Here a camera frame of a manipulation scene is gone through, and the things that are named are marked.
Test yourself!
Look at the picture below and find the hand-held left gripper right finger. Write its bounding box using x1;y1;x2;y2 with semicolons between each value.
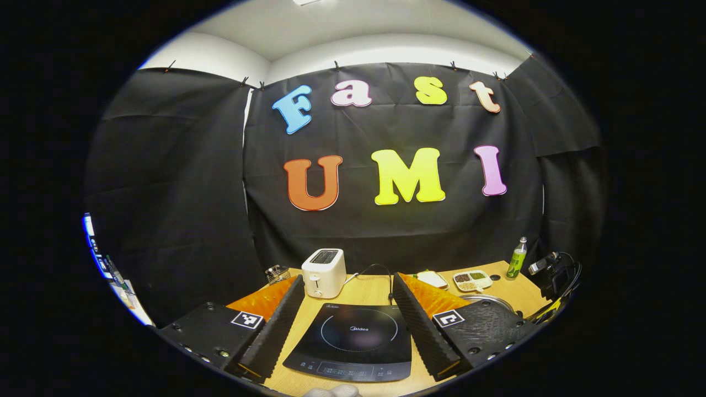
392;272;538;382

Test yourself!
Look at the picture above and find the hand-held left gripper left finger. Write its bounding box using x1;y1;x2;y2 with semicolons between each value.
156;275;306;385

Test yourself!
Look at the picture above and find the black induction cooktop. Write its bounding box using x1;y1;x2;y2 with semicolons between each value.
282;302;413;383

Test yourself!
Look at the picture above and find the stainless steel pot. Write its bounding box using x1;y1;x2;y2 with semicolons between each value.
459;294;515;313

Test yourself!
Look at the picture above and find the green drink bottle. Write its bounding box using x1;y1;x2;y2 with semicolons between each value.
506;237;528;281

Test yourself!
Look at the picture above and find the white divided bean dish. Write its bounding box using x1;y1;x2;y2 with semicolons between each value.
453;270;493;293

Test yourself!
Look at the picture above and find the white toaster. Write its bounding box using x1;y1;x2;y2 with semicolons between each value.
301;248;347;299

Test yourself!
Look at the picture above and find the black backdrop cloth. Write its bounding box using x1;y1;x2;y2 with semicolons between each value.
84;55;607;326

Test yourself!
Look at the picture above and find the blue lit monitor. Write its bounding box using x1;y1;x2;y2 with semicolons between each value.
83;212;114;279

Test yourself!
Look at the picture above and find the black toaster cable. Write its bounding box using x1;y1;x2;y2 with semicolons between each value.
343;264;393;304

